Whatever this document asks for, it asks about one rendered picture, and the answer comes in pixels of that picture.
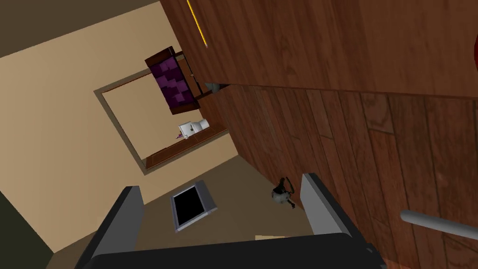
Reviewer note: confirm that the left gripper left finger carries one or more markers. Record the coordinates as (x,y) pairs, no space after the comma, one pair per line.
(119,224)

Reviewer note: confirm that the grey metal bar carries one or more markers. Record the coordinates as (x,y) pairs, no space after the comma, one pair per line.
(438,223)

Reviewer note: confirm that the brown wooden table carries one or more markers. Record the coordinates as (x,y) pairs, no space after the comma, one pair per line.
(336,48)

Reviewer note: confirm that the yellow pencil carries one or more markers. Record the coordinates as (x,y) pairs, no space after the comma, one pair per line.
(196,23)

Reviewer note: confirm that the purple cushioned wooden chair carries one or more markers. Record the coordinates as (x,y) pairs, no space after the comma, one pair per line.
(172,80)

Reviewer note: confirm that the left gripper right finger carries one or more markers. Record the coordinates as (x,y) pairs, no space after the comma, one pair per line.
(323,213)

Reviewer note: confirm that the grey black kettle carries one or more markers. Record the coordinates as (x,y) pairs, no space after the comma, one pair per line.
(282,194)

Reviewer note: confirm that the grey framed black window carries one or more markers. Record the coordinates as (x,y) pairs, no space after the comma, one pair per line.
(191,206)

